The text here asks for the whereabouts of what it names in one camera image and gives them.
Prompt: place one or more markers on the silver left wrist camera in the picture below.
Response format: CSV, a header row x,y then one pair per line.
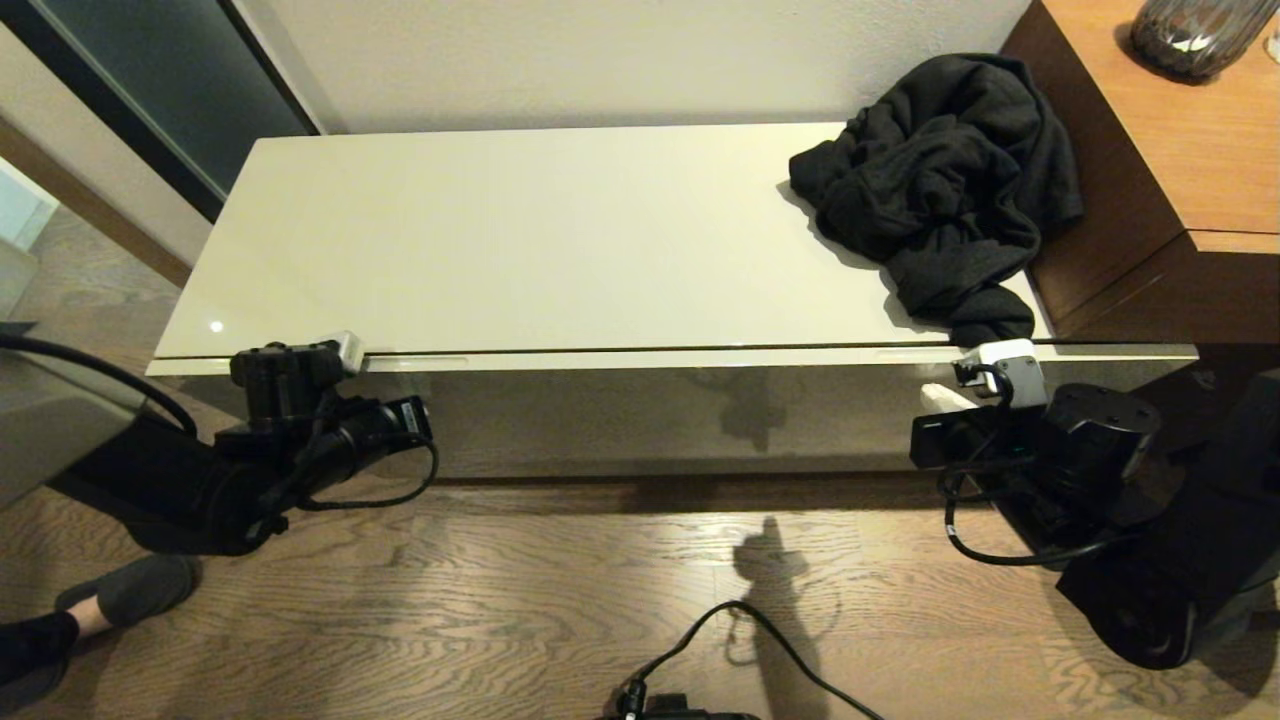
x,y
348,350

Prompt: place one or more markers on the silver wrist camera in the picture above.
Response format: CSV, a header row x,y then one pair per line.
x,y
1005,370
348,350

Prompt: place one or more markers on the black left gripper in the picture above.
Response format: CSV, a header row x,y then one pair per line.
x,y
385,430

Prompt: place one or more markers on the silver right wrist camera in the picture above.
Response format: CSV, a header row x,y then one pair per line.
x,y
1005,370

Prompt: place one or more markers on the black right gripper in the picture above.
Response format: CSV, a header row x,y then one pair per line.
x,y
965,442

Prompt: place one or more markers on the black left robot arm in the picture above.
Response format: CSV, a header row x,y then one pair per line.
x,y
180,480

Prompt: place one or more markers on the dark grey shoe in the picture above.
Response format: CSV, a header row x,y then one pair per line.
x,y
140,588

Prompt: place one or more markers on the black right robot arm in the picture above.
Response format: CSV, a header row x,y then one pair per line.
x,y
1170,520

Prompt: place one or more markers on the dark glass door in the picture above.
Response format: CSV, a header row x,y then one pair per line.
x,y
170,90

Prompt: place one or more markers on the brown wooden desk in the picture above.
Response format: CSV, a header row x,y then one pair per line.
x,y
1150,170

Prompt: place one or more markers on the brown wooden wall trim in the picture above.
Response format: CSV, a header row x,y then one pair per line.
x,y
90,205

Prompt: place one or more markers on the black garment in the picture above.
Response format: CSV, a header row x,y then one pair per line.
x,y
940,180

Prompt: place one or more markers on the dark ribbed glass vase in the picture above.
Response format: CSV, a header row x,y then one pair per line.
x,y
1195,38

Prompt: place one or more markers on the robot base housing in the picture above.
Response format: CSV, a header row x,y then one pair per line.
x,y
680,712

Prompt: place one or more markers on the glossy beige low cabinet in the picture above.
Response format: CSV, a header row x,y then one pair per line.
x,y
500,230

